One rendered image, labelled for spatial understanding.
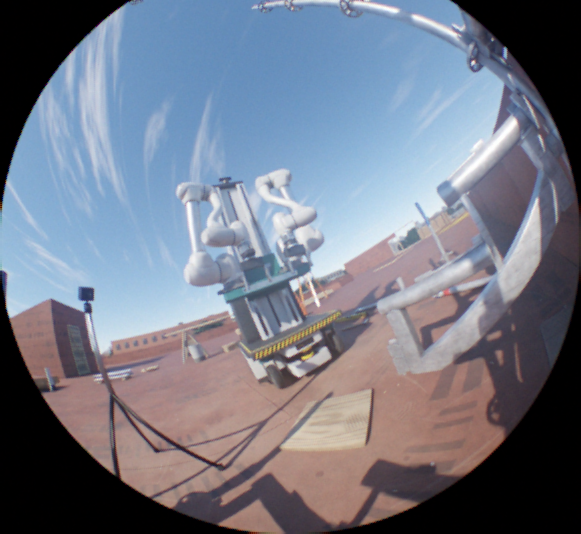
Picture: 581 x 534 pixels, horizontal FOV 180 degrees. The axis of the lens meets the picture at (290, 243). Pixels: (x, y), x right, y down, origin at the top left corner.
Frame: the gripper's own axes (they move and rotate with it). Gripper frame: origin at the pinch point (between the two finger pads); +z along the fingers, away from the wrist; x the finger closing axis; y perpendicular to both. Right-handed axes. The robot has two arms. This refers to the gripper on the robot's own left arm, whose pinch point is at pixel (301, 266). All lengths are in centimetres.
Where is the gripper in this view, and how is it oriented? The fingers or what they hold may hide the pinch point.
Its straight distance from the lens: 111.4
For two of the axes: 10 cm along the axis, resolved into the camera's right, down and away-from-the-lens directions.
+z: 4.0, 8.7, -2.9
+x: 8.5, -2.5, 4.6
